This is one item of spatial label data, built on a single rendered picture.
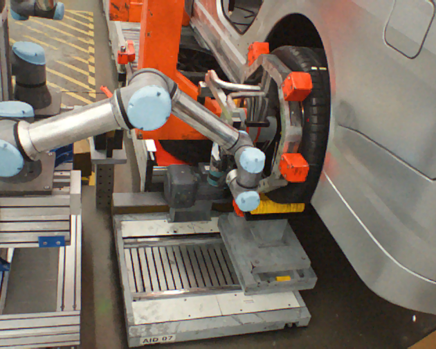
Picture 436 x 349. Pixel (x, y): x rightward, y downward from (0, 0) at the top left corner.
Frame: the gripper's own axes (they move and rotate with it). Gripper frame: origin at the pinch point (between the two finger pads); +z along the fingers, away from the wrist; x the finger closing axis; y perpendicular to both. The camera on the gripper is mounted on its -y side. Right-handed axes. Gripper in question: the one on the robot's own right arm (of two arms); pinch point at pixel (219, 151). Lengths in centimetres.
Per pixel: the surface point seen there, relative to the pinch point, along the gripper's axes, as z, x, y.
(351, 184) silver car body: -41, -30, 13
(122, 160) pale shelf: 54, 29, -39
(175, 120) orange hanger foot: 60, 3, -20
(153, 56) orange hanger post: 60, 17, 13
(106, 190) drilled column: 73, 34, -71
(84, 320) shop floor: -5, 49, -83
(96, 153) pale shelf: 59, 41, -38
